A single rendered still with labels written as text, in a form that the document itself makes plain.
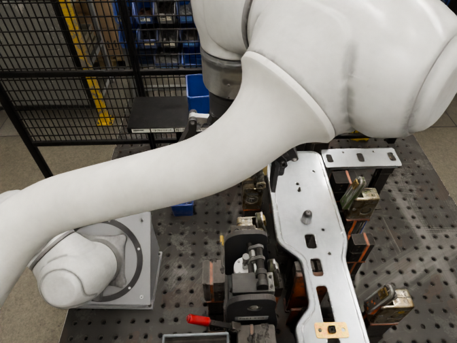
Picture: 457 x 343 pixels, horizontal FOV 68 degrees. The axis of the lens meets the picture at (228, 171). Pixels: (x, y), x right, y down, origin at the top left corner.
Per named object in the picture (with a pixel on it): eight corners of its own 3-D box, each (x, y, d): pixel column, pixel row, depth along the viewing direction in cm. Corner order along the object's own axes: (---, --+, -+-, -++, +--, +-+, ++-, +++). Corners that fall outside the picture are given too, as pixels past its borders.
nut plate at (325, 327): (345, 322, 88) (347, 320, 87) (349, 337, 86) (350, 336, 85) (313, 322, 88) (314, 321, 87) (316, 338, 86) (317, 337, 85)
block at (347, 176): (344, 229, 143) (363, 186, 122) (317, 230, 143) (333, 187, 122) (338, 211, 150) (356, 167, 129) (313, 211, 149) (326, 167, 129)
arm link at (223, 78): (280, 61, 38) (275, 105, 42) (270, 25, 44) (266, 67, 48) (198, 62, 38) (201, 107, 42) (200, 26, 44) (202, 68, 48)
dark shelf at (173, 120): (345, 128, 141) (346, 123, 139) (127, 133, 139) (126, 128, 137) (332, 97, 156) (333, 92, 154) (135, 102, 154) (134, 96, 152)
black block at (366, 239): (358, 289, 126) (384, 248, 104) (329, 290, 125) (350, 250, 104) (351, 269, 131) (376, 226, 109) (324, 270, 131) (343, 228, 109)
